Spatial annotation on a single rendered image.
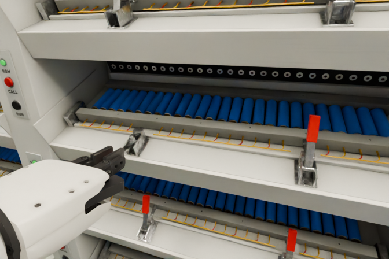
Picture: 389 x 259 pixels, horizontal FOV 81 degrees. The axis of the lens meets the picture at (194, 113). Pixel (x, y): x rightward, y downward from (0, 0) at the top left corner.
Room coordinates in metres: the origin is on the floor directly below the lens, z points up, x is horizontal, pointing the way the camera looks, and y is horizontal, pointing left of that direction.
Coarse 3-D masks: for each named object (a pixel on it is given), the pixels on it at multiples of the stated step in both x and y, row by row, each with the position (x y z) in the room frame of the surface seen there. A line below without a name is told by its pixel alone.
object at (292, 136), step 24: (96, 120) 0.42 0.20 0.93; (120, 120) 0.40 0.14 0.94; (144, 120) 0.38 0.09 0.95; (168, 120) 0.37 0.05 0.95; (192, 120) 0.36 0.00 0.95; (240, 144) 0.32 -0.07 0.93; (288, 144) 0.31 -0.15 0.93; (336, 144) 0.29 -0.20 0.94; (360, 144) 0.28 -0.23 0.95; (384, 144) 0.27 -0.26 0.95
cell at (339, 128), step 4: (328, 108) 0.37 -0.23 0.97; (332, 108) 0.36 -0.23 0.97; (336, 108) 0.35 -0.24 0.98; (340, 108) 0.36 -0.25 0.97; (332, 112) 0.35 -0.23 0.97; (336, 112) 0.35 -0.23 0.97; (340, 112) 0.35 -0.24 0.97; (332, 116) 0.34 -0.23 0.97; (336, 116) 0.34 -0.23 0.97; (340, 116) 0.34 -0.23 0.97; (332, 120) 0.34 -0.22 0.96; (336, 120) 0.33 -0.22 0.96; (340, 120) 0.33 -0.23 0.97; (332, 124) 0.33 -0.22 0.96; (336, 124) 0.32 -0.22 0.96; (340, 124) 0.32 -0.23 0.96; (344, 124) 0.32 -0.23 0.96; (332, 128) 0.32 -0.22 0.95; (336, 128) 0.31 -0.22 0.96; (340, 128) 0.31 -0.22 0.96; (344, 128) 0.31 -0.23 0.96; (344, 132) 0.31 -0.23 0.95
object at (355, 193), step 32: (96, 96) 0.51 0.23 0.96; (384, 96) 0.36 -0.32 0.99; (64, 128) 0.42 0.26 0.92; (128, 128) 0.40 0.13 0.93; (128, 160) 0.33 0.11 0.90; (160, 160) 0.32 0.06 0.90; (192, 160) 0.31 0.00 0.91; (224, 160) 0.30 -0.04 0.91; (256, 160) 0.29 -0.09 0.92; (288, 160) 0.29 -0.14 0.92; (352, 160) 0.28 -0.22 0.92; (384, 160) 0.27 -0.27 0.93; (224, 192) 0.29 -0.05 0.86; (256, 192) 0.27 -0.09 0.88; (288, 192) 0.25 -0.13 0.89; (320, 192) 0.24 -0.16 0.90; (352, 192) 0.23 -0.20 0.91; (384, 192) 0.23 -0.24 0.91; (384, 224) 0.22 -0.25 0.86
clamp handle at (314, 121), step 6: (312, 120) 0.27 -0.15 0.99; (318, 120) 0.27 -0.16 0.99; (312, 126) 0.27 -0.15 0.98; (318, 126) 0.26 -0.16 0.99; (312, 132) 0.26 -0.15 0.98; (306, 138) 0.27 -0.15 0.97; (312, 138) 0.26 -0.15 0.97; (312, 144) 0.26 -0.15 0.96; (306, 150) 0.26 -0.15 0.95; (312, 150) 0.26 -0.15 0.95; (306, 156) 0.26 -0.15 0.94; (312, 156) 0.26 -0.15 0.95; (306, 162) 0.26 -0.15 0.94; (312, 162) 0.25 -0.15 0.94
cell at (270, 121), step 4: (272, 100) 0.39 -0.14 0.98; (268, 104) 0.39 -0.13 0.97; (272, 104) 0.38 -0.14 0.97; (276, 104) 0.39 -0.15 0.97; (268, 108) 0.38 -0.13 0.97; (272, 108) 0.37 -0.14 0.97; (276, 108) 0.38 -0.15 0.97; (268, 112) 0.37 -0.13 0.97; (272, 112) 0.36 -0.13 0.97; (276, 112) 0.37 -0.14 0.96; (268, 116) 0.36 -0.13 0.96; (272, 116) 0.35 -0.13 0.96; (276, 116) 0.36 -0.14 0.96; (268, 120) 0.35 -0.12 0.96; (272, 120) 0.35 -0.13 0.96; (268, 124) 0.34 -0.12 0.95; (272, 124) 0.34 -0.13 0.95
